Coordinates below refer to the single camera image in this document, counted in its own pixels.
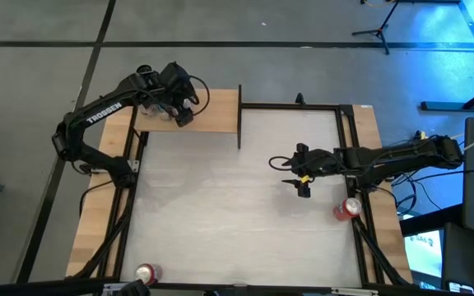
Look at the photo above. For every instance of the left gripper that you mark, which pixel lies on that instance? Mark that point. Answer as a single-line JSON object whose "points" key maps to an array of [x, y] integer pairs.
{"points": [[177, 86]]}

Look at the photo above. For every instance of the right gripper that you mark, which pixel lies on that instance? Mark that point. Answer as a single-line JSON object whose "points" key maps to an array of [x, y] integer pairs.
{"points": [[319, 162]]}

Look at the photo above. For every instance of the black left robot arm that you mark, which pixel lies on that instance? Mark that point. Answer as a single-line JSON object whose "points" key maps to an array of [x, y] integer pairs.
{"points": [[130, 88]]}

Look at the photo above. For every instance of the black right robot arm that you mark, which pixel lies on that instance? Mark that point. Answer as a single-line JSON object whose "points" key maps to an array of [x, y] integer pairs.
{"points": [[401, 156]]}

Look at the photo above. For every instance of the wooden shelf with black posts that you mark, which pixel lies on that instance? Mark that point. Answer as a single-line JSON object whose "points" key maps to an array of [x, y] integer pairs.
{"points": [[216, 115]]}

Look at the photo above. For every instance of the small yellow tag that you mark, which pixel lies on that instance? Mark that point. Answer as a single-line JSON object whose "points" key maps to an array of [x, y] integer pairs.
{"points": [[305, 179]]}

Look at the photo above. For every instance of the small black clamp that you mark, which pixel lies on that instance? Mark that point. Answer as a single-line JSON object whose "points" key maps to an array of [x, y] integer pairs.
{"points": [[300, 98]]}

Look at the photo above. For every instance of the wooden table side plank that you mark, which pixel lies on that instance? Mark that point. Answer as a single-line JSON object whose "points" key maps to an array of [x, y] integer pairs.
{"points": [[93, 230], [389, 230]]}

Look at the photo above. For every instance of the computer monitor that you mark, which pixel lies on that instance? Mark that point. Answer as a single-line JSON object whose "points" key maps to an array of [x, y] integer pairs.
{"points": [[422, 255]]}

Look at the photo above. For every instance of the black tripod stand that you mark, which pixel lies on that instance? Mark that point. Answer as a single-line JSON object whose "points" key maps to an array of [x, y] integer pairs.
{"points": [[379, 32]]}

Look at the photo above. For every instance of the black stand base bar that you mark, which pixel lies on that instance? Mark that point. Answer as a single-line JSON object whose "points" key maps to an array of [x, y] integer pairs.
{"points": [[447, 106]]}

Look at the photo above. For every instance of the black computer case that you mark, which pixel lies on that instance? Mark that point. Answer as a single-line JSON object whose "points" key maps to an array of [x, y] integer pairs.
{"points": [[463, 255]]}

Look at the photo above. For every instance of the black crossbar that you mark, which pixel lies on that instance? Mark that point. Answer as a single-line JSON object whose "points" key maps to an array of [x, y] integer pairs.
{"points": [[35, 288]]}

